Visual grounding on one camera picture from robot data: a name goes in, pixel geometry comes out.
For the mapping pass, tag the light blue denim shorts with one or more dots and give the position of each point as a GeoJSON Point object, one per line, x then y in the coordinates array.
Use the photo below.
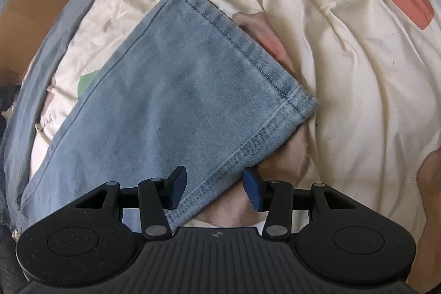
{"type": "Point", "coordinates": [186, 87]}

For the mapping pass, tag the person bare foot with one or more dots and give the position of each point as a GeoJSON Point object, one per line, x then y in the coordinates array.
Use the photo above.
{"type": "Point", "coordinates": [425, 274]}

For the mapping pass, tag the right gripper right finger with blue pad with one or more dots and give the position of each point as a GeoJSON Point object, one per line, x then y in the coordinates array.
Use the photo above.
{"type": "Point", "coordinates": [274, 197]}

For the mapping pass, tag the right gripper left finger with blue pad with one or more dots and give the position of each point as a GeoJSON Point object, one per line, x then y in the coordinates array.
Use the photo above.
{"type": "Point", "coordinates": [157, 195]}

